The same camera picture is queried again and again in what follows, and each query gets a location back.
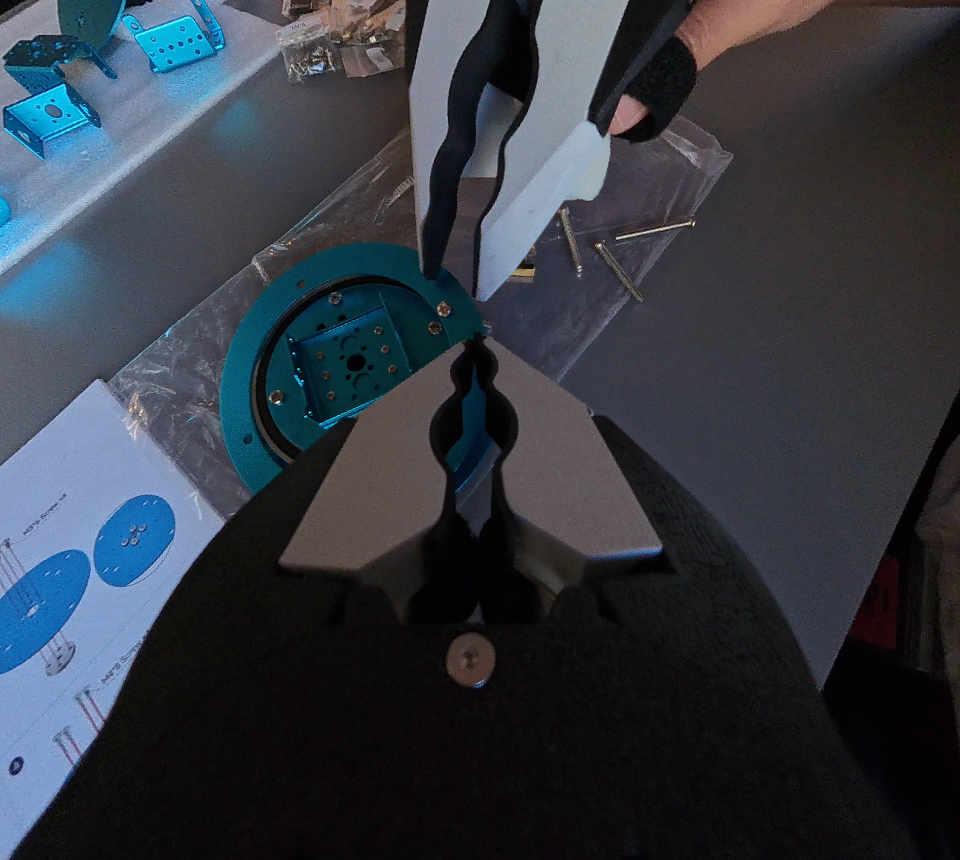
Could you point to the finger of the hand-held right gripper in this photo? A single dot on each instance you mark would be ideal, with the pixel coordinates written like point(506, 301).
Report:
point(442, 49)
point(577, 49)

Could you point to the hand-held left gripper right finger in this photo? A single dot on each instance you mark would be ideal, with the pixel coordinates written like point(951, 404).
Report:
point(570, 485)

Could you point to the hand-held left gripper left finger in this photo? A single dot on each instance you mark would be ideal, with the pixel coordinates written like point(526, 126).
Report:
point(367, 492)

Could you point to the round bearing with blue bracket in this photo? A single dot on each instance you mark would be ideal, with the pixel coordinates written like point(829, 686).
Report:
point(352, 357)

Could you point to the large clear plastic bag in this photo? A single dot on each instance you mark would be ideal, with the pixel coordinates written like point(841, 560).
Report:
point(660, 184)

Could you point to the grey desk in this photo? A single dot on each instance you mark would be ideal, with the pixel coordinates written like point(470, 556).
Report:
point(787, 350)

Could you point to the pile of small hardware bags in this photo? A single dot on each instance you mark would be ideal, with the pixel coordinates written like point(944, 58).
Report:
point(337, 12)

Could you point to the brass hex standoff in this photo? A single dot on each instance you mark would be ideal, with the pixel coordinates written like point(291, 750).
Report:
point(525, 269)

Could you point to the white foam sheet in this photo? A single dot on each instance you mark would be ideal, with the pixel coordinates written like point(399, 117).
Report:
point(150, 117)

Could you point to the assembly manual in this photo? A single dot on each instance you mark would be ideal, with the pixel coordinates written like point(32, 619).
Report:
point(60, 455)

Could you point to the wide blue U bracket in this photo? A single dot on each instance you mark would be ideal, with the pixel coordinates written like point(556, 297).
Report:
point(176, 46)

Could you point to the blue flat-top bracket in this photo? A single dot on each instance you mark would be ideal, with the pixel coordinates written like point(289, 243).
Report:
point(45, 53)

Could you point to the small blue servo bracket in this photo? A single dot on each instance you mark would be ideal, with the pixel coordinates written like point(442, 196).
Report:
point(49, 117)

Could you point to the blue round-end U bracket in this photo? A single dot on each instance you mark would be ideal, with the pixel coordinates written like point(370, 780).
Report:
point(4, 213)

